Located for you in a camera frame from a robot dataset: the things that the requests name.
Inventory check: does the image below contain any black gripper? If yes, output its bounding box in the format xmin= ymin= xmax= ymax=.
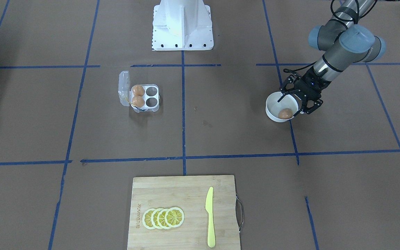
xmin=277 ymin=68 xmax=329 ymax=116

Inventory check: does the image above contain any brown egg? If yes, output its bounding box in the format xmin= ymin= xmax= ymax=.
xmin=131 ymin=95 xmax=145 ymax=108
xmin=278 ymin=109 xmax=294 ymax=120
xmin=131 ymin=84 xmax=145 ymax=97

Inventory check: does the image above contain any white bowl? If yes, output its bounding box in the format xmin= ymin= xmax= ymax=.
xmin=265 ymin=92 xmax=298 ymax=123

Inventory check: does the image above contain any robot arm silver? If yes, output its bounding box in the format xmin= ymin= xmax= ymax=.
xmin=280 ymin=0 xmax=387 ymax=116

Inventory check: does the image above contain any clear plastic egg box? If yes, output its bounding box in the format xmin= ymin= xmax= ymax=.
xmin=118 ymin=71 xmax=160 ymax=113

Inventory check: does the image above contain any brown egg in box front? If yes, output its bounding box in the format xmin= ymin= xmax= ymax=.
xmin=131 ymin=95 xmax=145 ymax=108

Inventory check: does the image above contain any yellow plastic knife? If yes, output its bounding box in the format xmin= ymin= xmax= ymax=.
xmin=205 ymin=186 xmax=216 ymax=248

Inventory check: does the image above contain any wooden cutting board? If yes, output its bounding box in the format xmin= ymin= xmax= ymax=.
xmin=127 ymin=175 xmax=241 ymax=250

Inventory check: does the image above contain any lemon slice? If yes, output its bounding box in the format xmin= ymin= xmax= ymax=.
xmin=157 ymin=208 xmax=172 ymax=229
xmin=142 ymin=208 xmax=155 ymax=230
xmin=151 ymin=208 xmax=162 ymax=229
xmin=165 ymin=207 xmax=185 ymax=228

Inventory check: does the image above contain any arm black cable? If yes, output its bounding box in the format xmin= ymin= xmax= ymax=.
xmin=276 ymin=0 xmax=377 ymax=87

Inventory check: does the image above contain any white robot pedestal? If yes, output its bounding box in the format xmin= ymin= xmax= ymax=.
xmin=151 ymin=0 xmax=214 ymax=51

